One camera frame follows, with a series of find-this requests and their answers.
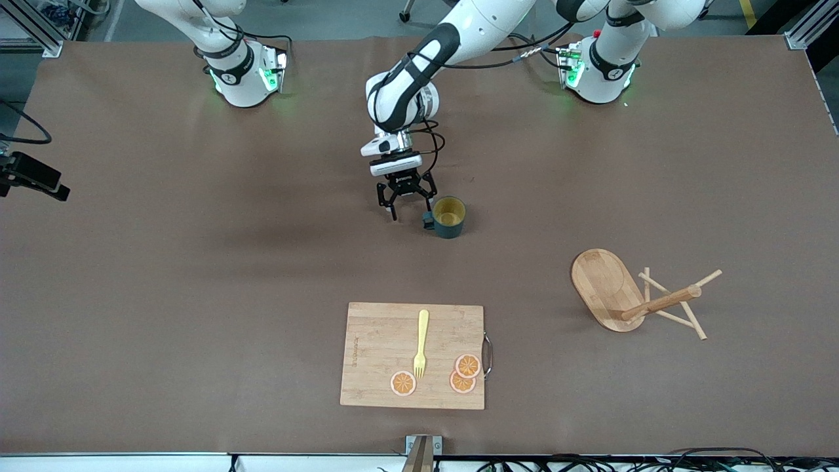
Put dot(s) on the grey chair base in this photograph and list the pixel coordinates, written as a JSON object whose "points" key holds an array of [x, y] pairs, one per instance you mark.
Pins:
{"points": [[408, 13]]}

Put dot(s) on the teal mug with yellow inside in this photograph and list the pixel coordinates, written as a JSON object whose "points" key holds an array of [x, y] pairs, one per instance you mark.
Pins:
{"points": [[449, 213]]}

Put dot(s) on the grey metal bracket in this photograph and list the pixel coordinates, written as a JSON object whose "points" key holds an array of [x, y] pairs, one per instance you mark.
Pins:
{"points": [[436, 444]]}

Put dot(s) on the aluminium frame profile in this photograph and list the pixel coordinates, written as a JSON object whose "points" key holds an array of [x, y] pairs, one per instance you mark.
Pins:
{"points": [[796, 39], [33, 46]]}

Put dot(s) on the orange slice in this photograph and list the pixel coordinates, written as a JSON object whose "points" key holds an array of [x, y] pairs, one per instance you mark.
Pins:
{"points": [[460, 385], [403, 383], [468, 365]]}

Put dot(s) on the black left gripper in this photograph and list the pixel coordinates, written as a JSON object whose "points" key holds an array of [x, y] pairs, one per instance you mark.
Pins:
{"points": [[406, 185]]}

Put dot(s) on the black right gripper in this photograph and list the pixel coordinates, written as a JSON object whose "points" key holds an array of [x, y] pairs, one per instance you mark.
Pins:
{"points": [[37, 171]]}

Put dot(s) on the wooden mug tree rack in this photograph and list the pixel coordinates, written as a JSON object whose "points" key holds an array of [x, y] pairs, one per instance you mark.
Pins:
{"points": [[603, 282]]}

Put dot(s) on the yellow plastic fork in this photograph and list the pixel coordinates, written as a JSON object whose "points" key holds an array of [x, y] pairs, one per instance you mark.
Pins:
{"points": [[422, 334]]}

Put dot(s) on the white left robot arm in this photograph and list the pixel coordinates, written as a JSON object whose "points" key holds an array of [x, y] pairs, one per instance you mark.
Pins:
{"points": [[472, 26]]}

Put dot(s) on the white table edge rail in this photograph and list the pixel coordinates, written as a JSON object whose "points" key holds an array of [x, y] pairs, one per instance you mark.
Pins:
{"points": [[131, 464]]}

